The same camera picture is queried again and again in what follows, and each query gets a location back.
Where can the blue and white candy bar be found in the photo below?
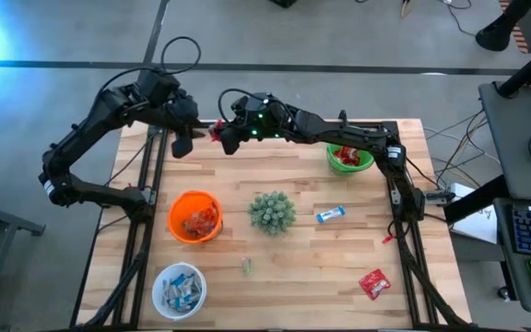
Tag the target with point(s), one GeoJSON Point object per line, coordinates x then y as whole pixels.
{"type": "Point", "coordinates": [195, 297]}
{"type": "Point", "coordinates": [169, 290]}
{"type": "Point", "coordinates": [330, 214]}
{"type": "Point", "coordinates": [180, 281]}
{"type": "Point", "coordinates": [192, 286]}
{"type": "Point", "coordinates": [180, 303]}

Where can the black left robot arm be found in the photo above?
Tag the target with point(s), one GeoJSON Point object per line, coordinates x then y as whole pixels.
{"type": "Point", "coordinates": [86, 133]}

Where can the grey metal bracket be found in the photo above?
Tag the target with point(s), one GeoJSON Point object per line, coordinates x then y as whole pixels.
{"type": "Point", "coordinates": [395, 197]}

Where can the white paper sheet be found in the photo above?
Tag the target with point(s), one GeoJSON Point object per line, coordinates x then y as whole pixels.
{"type": "Point", "coordinates": [477, 228]}

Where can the black diagonal pole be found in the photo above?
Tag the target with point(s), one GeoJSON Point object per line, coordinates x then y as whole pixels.
{"type": "Point", "coordinates": [528, 69]}
{"type": "Point", "coordinates": [477, 199]}

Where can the red Skittles candy pack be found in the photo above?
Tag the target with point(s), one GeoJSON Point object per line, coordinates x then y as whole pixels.
{"type": "Point", "coordinates": [375, 283]}
{"type": "Point", "coordinates": [348, 154]}
{"type": "Point", "coordinates": [215, 131]}

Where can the black stand foot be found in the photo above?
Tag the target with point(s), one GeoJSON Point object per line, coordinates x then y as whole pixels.
{"type": "Point", "coordinates": [493, 37]}

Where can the green plastic bucket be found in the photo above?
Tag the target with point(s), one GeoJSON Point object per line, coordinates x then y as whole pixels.
{"type": "Point", "coordinates": [339, 168]}

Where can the red candy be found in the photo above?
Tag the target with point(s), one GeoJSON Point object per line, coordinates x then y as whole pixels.
{"type": "Point", "coordinates": [206, 232]}
{"type": "Point", "coordinates": [196, 226]}
{"type": "Point", "coordinates": [210, 214]}

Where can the artificial succulent in patterned pot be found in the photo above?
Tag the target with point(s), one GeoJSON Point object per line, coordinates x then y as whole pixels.
{"type": "Point", "coordinates": [272, 213]}

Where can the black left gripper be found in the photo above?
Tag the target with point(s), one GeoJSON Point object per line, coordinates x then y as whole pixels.
{"type": "Point", "coordinates": [183, 113]}

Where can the orange striped rug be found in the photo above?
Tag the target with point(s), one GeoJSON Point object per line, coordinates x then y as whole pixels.
{"type": "Point", "coordinates": [520, 41]}

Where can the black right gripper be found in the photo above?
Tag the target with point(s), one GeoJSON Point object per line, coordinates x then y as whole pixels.
{"type": "Point", "coordinates": [261, 122]}

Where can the grey desk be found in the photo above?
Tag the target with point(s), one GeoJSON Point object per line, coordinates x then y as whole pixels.
{"type": "Point", "coordinates": [510, 138]}
{"type": "Point", "coordinates": [519, 286]}

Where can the orange pumpkin face bucket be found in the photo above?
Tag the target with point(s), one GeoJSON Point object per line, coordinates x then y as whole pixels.
{"type": "Point", "coordinates": [180, 207]}

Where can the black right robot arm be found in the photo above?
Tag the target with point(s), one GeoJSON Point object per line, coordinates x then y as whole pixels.
{"type": "Point", "coordinates": [339, 133]}

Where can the white plastic bucket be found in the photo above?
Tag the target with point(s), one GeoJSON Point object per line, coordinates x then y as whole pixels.
{"type": "Point", "coordinates": [157, 295]}

